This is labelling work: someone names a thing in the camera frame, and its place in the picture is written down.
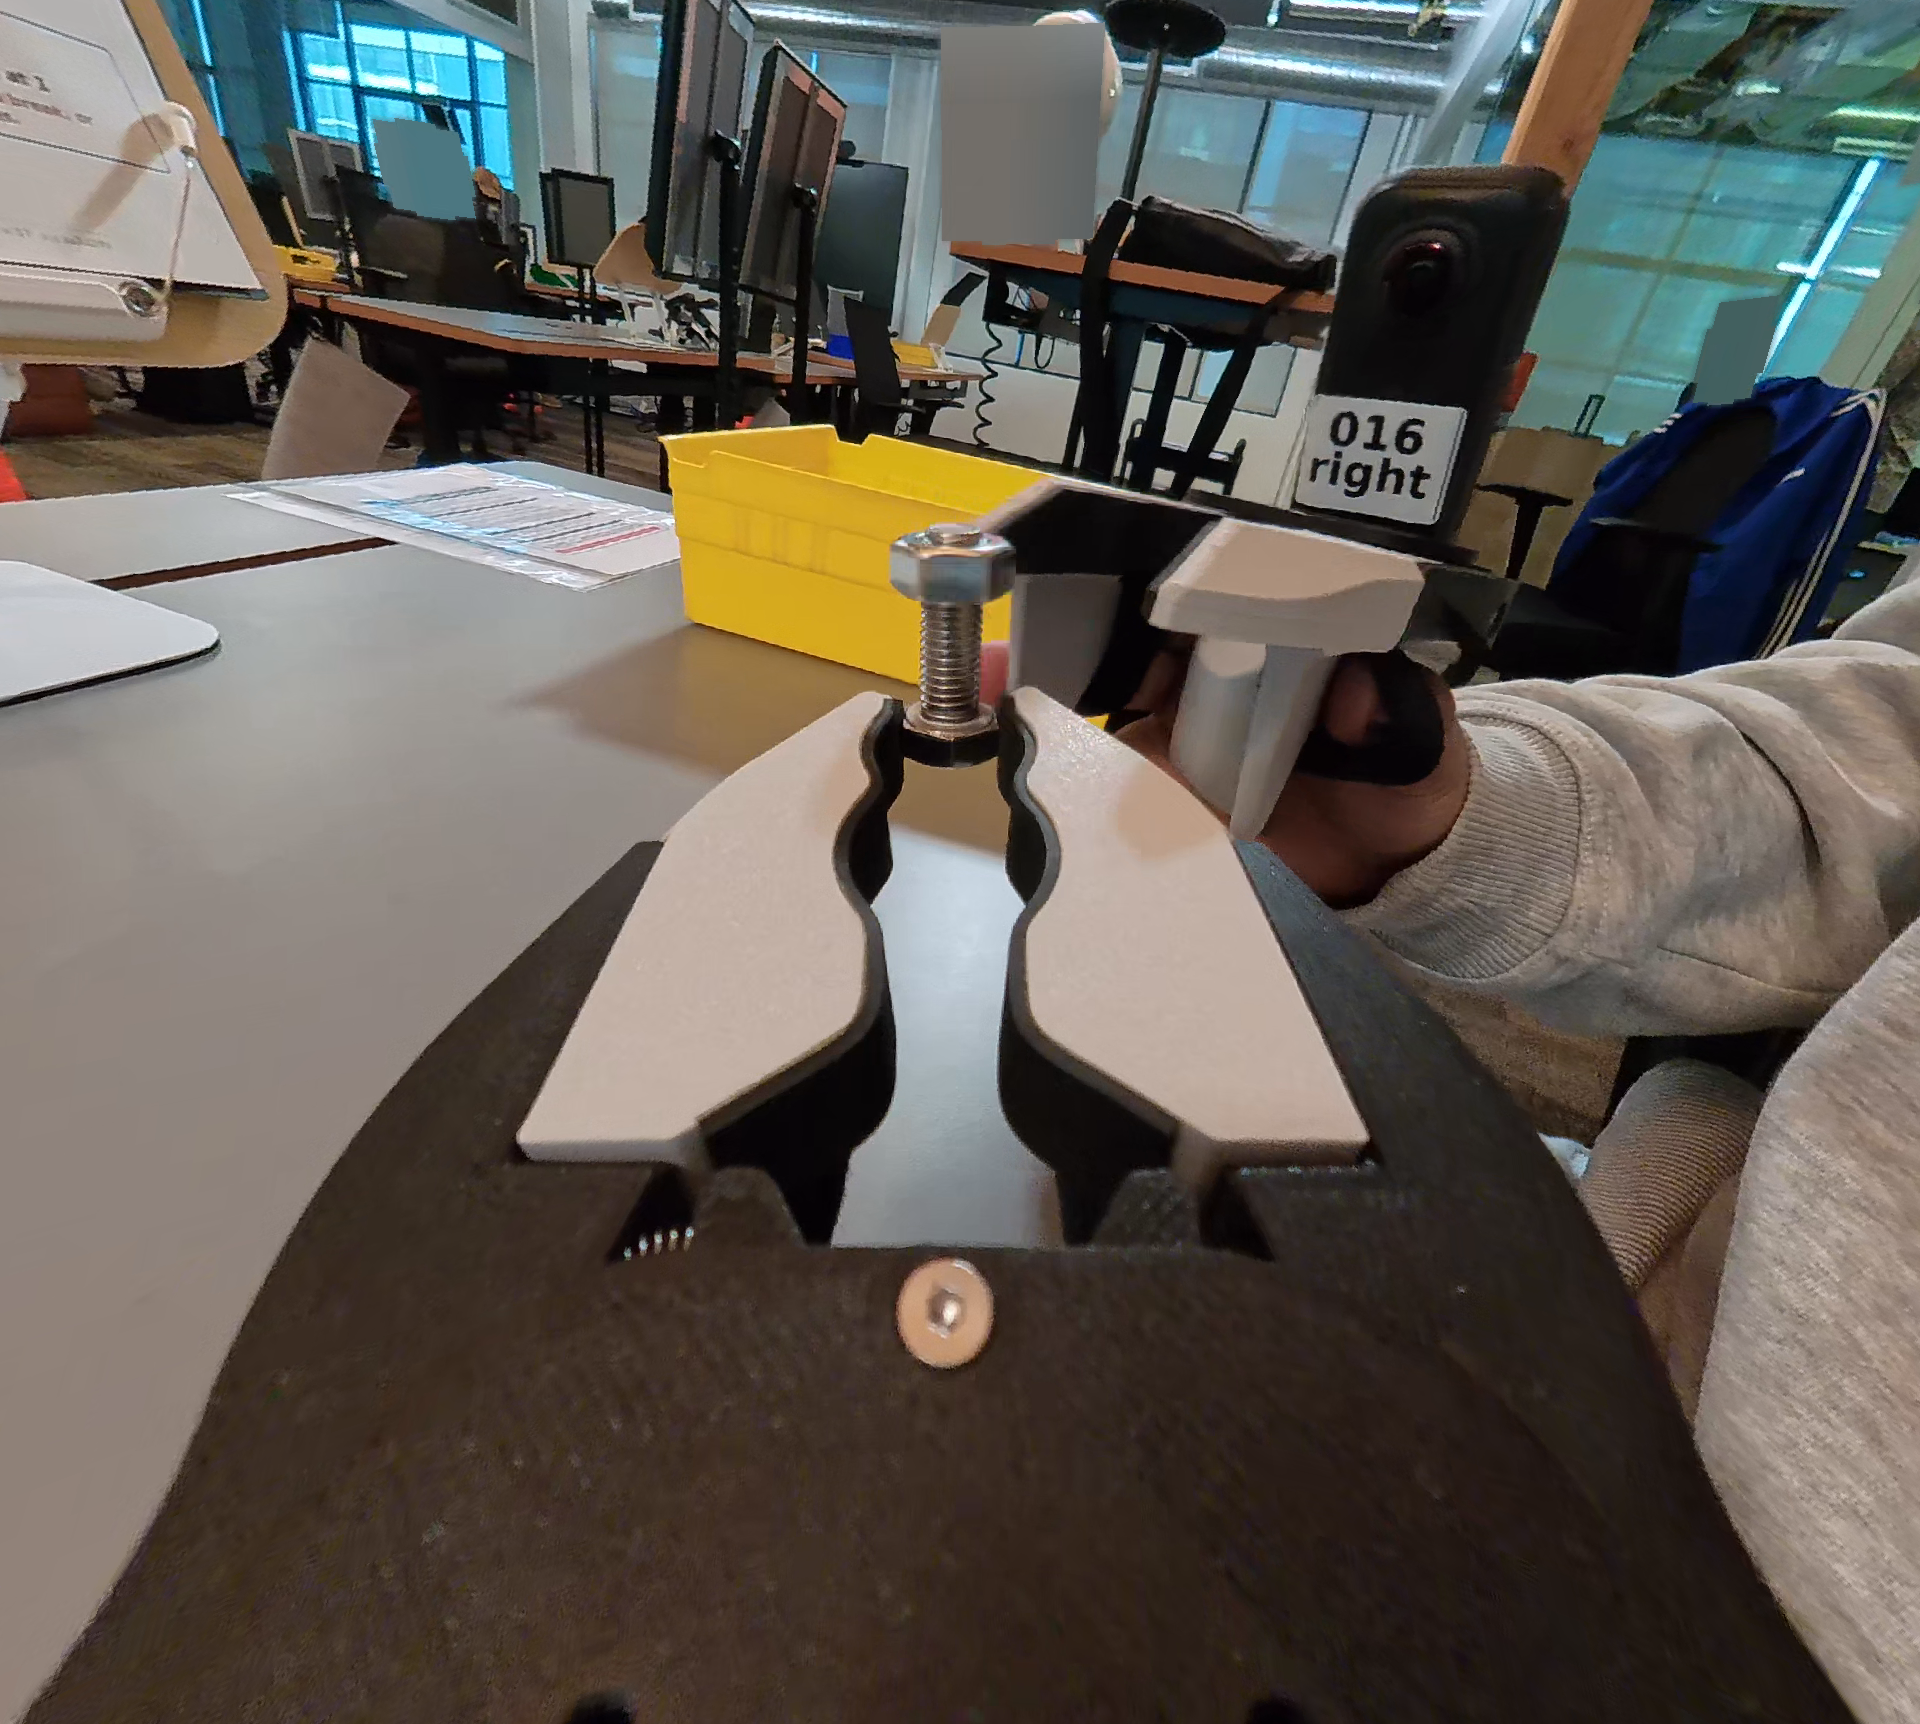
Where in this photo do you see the person's right hand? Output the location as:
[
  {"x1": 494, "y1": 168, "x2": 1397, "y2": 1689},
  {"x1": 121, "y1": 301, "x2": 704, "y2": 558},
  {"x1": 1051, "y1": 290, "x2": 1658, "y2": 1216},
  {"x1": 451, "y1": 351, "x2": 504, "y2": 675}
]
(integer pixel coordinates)
[{"x1": 980, "y1": 631, "x2": 1482, "y2": 911}]

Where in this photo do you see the laminated paper sheet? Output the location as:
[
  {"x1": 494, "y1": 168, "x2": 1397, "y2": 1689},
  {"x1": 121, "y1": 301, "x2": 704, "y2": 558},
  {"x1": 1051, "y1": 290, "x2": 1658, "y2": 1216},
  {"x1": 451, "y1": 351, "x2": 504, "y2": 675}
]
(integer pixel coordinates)
[{"x1": 224, "y1": 462, "x2": 680, "y2": 591}]

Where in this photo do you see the curved office desk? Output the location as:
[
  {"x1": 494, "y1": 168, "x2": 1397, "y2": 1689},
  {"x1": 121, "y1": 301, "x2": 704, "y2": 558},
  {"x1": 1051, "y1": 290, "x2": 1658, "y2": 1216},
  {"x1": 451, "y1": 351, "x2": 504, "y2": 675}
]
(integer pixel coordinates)
[{"x1": 291, "y1": 283, "x2": 985, "y2": 469}]

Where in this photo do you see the yellow plastic bin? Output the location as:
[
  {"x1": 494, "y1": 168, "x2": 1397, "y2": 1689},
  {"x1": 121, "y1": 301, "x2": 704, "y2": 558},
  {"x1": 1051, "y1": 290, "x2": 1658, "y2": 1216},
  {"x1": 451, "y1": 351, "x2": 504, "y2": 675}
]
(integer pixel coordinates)
[{"x1": 657, "y1": 423, "x2": 1121, "y2": 731}]

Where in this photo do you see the black bag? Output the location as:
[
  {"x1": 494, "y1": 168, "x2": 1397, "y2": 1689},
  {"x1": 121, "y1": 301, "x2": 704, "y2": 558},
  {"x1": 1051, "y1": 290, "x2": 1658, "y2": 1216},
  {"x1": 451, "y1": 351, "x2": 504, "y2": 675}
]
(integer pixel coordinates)
[{"x1": 1117, "y1": 195, "x2": 1338, "y2": 288}]

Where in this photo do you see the person's grey sweatshirt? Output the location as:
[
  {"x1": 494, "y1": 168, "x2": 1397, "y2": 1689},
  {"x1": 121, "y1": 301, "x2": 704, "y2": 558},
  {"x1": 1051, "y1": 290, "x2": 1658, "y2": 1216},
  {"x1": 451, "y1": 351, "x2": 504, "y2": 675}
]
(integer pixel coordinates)
[{"x1": 1573, "y1": 911, "x2": 1920, "y2": 1724}]

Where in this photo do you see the tall black monitor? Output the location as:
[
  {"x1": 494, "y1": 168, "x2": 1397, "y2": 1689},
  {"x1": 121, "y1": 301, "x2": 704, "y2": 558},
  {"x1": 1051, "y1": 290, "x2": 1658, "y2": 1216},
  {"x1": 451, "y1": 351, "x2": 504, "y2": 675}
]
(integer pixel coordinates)
[
  {"x1": 736, "y1": 41, "x2": 851, "y2": 309},
  {"x1": 643, "y1": 0, "x2": 759, "y2": 288}
]

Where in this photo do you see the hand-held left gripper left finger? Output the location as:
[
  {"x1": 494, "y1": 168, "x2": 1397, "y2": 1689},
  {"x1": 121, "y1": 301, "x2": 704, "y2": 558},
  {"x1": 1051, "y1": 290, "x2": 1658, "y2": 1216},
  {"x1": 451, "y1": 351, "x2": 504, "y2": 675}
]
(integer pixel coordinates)
[{"x1": 514, "y1": 687, "x2": 900, "y2": 1166}]

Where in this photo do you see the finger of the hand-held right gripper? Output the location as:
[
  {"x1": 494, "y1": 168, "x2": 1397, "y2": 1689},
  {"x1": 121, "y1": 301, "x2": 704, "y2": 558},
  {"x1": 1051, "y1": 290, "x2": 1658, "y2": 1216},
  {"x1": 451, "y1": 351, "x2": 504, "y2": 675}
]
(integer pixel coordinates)
[
  {"x1": 987, "y1": 476, "x2": 1219, "y2": 715},
  {"x1": 1144, "y1": 516, "x2": 1430, "y2": 649}
]

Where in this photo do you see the printed instruction sheet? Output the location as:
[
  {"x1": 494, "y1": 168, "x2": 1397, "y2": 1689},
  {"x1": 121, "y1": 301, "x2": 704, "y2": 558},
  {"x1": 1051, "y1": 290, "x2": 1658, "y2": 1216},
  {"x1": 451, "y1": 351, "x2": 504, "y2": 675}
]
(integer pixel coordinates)
[{"x1": 0, "y1": 0, "x2": 266, "y2": 301}]

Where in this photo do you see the black floor lamp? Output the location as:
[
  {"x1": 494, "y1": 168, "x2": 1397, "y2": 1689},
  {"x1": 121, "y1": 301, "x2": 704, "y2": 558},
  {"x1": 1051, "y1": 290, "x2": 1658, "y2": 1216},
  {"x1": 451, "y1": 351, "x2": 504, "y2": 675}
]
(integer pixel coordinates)
[{"x1": 1099, "y1": 0, "x2": 1229, "y2": 206}]

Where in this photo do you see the black swivel chair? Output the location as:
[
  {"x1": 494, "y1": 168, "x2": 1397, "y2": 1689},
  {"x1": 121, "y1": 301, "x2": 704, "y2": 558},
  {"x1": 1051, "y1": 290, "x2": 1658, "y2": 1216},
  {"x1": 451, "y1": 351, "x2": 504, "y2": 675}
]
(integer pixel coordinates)
[{"x1": 1474, "y1": 399, "x2": 1804, "y2": 680}]

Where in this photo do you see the person's right forearm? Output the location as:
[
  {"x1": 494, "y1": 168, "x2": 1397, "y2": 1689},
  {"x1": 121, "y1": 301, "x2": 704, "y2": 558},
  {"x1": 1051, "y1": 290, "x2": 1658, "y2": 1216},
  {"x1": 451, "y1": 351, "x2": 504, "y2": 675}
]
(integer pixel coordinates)
[{"x1": 1332, "y1": 581, "x2": 1920, "y2": 1045}]

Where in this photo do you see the white angled card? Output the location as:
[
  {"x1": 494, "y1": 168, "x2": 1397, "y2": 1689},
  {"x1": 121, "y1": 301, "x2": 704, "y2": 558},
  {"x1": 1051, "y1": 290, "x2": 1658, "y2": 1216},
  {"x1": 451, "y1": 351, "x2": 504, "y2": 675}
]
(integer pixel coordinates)
[{"x1": 266, "y1": 337, "x2": 410, "y2": 480}]

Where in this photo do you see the blue jacket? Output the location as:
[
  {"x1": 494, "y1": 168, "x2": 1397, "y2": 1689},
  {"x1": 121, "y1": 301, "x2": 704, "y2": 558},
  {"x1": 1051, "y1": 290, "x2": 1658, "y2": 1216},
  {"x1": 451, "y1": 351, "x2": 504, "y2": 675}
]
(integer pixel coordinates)
[{"x1": 1541, "y1": 374, "x2": 1887, "y2": 680}]

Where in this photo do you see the wooden top standing desk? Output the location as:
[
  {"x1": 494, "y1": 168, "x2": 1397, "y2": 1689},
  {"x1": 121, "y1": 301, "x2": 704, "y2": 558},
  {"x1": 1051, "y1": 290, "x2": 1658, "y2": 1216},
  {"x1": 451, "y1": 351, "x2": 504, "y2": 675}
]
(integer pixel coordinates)
[{"x1": 945, "y1": 237, "x2": 1338, "y2": 484}]

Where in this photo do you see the grey desk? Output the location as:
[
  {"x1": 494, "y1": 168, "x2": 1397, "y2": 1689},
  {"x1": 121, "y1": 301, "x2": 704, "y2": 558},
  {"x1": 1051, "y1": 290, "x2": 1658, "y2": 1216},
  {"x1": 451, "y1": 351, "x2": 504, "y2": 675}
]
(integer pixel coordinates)
[{"x1": 0, "y1": 459, "x2": 1155, "y2": 1724}]

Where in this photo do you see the white stand with wooden board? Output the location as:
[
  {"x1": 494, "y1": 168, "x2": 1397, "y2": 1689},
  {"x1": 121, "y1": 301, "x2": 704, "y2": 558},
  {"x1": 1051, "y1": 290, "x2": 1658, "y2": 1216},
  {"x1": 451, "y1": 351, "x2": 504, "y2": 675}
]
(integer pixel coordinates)
[{"x1": 0, "y1": 0, "x2": 288, "y2": 710}]

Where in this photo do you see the steel hex bolt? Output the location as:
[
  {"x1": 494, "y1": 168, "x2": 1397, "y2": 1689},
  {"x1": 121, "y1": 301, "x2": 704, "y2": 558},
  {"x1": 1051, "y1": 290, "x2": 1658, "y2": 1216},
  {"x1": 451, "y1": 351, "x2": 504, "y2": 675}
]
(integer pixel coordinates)
[{"x1": 907, "y1": 593, "x2": 1001, "y2": 766}]

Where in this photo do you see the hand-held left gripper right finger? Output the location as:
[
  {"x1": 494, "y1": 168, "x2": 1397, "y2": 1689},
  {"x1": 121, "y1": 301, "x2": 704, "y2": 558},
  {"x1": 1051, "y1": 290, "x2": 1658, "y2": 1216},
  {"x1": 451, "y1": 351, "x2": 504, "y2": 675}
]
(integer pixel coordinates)
[{"x1": 999, "y1": 684, "x2": 1377, "y2": 1173}]

